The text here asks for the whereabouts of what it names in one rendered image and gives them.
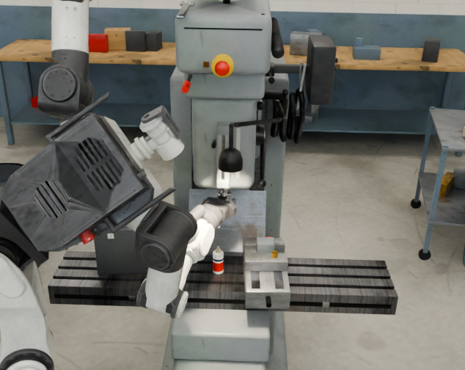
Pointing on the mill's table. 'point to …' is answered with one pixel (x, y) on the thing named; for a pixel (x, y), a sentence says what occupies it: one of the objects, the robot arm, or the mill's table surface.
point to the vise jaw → (265, 262)
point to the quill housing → (208, 180)
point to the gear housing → (226, 86)
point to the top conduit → (276, 40)
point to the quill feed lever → (261, 153)
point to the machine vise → (265, 280)
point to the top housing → (224, 36)
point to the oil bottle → (218, 261)
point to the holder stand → (117, 252)
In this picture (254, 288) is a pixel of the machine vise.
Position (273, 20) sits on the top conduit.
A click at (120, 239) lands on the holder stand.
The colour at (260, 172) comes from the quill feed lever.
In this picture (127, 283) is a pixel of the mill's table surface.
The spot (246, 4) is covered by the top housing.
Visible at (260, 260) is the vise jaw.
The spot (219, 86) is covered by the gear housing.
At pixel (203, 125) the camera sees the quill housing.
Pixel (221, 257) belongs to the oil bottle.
